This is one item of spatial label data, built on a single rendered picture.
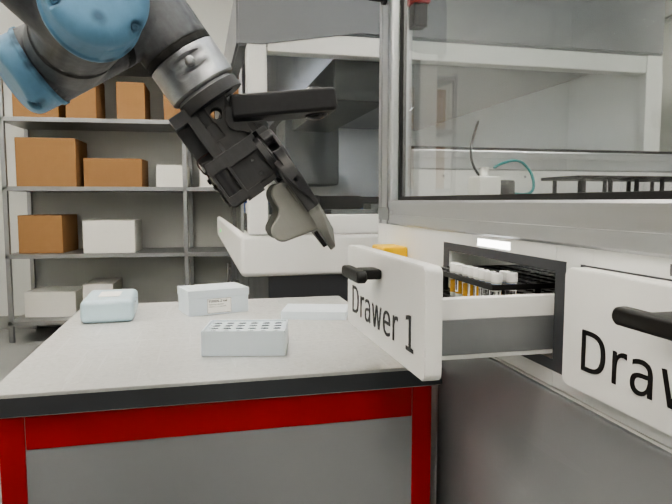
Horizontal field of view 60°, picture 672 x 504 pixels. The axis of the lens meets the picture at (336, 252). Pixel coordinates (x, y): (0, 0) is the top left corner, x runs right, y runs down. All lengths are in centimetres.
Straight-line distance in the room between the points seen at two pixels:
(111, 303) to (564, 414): 83
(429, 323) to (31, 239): 420
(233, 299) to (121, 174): 335
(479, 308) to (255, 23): 107
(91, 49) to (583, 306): 45
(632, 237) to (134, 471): 64
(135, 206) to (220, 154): 427
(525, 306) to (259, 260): 94
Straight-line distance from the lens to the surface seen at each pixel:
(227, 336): 88
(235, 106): 63
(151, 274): 491
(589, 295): 56
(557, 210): 62
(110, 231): 445
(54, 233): 458
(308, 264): 148
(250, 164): 62
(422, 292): 55
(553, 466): 67
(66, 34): 47
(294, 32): 152
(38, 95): 60
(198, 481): 84
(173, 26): 63
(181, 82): 63
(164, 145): 488
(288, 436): 83
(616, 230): 56
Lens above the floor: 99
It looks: 5 degrees down
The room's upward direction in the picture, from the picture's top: straight up
